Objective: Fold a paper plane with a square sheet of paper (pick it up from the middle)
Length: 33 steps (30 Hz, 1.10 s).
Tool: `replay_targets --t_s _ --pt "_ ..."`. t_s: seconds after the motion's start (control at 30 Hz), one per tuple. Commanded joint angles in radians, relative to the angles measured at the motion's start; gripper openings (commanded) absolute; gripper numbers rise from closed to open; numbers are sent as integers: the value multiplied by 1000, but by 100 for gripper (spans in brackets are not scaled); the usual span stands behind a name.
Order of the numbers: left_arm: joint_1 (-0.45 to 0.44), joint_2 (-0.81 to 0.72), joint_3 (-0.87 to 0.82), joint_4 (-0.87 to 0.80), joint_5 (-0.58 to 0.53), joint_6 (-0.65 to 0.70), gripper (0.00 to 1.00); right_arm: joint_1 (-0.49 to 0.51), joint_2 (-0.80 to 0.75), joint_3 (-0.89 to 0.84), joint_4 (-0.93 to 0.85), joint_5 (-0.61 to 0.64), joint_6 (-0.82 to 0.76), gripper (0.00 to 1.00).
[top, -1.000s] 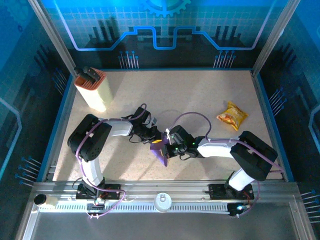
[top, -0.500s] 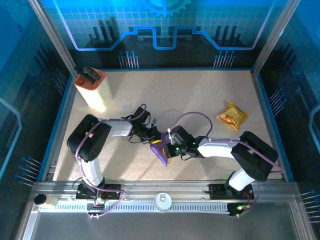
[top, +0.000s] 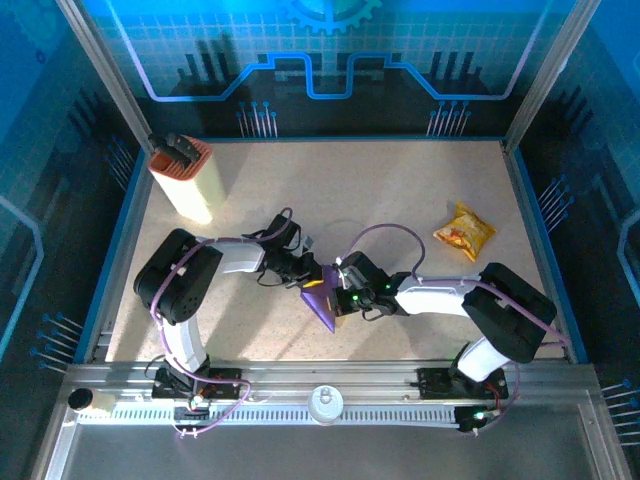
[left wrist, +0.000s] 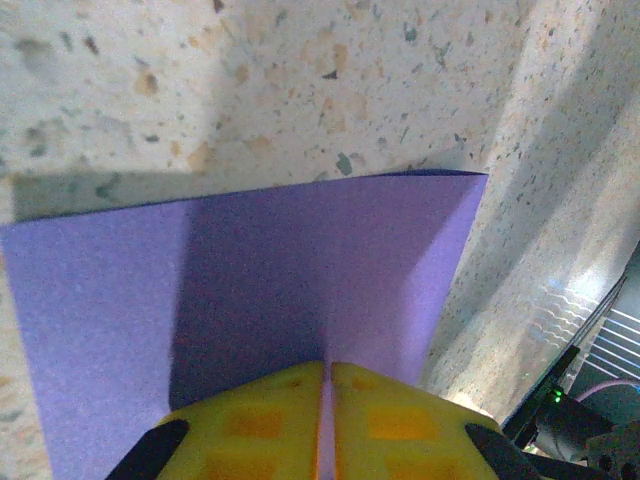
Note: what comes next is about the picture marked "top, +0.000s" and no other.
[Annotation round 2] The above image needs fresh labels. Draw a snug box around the purple cloth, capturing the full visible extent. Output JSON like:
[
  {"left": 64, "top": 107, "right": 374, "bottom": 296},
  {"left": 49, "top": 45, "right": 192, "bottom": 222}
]
[{"left": 298, "top": 263, "right": 346, "bottom": 334}]

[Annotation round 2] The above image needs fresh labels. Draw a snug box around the white round cap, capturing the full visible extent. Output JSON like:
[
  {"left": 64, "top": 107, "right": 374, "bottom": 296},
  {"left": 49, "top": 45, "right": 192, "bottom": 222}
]
[{"left": 306, "top": 384, "right": 346, "bottom": 427}]

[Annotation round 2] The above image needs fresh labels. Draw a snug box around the cream knife block orange top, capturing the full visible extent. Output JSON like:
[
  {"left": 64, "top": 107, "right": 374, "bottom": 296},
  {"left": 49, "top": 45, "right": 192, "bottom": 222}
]
[{"left": 147, "top": 133, "right": 226, "bottom": 225}]

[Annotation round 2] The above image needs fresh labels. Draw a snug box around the yellow snack bag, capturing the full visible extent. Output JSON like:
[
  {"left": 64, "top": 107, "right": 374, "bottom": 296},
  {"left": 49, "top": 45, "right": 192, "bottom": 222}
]
[{"left": 432, "top": 200, "right": 498, "bottom": 263}]

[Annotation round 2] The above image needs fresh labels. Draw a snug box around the black controller box green light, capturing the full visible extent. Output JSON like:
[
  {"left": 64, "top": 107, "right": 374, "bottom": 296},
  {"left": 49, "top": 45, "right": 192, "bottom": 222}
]
[{"left": 457, "top": 405, "right": 503, "bottom": 435}]

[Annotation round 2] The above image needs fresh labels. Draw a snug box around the small circuit board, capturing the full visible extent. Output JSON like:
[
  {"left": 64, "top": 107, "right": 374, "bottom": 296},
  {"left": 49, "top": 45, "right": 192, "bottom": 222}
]
[{"left": 172, "top": 394, "right": 211, "bottom": 419}]

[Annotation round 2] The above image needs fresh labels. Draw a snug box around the black round knob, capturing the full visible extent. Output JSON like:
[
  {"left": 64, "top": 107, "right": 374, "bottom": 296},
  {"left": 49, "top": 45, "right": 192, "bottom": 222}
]
[{"left": 67, "top": 388, "right": 96, "bottom": 413}]

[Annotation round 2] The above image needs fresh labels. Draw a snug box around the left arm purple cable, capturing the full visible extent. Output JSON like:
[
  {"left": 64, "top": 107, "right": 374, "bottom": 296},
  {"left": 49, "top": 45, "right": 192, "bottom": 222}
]
[{"left": 149, "top": 207, "right": 295, "bottom": 440}]

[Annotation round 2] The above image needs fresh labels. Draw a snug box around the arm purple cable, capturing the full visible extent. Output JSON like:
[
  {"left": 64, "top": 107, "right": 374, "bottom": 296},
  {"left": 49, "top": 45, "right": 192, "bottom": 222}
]
[
  {"left": 344, "top": 223, "right": 571, "bottom": 436},
  {"left": 149, "top": 207, "right": 295, "bottom": 440}
]

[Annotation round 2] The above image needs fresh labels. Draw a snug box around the aluminium frame rail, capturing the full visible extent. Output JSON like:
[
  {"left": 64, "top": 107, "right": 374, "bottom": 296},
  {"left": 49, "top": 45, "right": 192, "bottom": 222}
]
[{"left": 62, "top": 360, "right": 599, "bottom": 407}]

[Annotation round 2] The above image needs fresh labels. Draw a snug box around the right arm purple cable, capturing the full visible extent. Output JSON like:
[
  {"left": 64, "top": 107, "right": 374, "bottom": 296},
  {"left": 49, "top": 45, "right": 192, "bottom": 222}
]
[{"left": 344, "top": 223, "right": 571, "bottom": 436}]

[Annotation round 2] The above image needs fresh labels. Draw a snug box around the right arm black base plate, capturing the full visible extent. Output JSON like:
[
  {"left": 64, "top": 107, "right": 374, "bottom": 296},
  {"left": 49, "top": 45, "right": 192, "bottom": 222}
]
[{"left": 416, "top": 366, "right": 510, "bottom": 401}]

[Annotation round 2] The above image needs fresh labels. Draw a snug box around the white slotted cable duct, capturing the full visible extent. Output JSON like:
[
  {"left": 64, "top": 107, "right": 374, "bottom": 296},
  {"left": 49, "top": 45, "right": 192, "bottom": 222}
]
[{"left": 107, "top": 403, "right": 461, "bottom": 427}]

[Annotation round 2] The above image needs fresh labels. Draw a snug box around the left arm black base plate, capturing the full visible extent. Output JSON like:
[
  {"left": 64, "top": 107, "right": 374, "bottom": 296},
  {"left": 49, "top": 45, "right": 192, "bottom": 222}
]
[{"left": 151, "top": 366, "right": 245, "bottom": 401}]

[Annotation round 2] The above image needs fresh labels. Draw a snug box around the black knife handle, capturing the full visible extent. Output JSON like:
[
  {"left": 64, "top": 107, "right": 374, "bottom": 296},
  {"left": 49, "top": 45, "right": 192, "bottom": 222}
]
[
  {"left": 167, "top": 133, "right": 199, "bottom": 166},
  {"left": 147, "top": 132, "right": 176, "bottom": 154}
]

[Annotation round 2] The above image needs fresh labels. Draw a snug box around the aluminium frame post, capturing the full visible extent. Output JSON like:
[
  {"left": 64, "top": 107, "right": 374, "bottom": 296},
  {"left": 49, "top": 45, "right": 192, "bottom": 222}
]
[
  {"left": 53, "top": 0, "right": 156, "bottom": 154},
  {"left": 501, "top": 0, "right": 605, "bottom": 154}
]

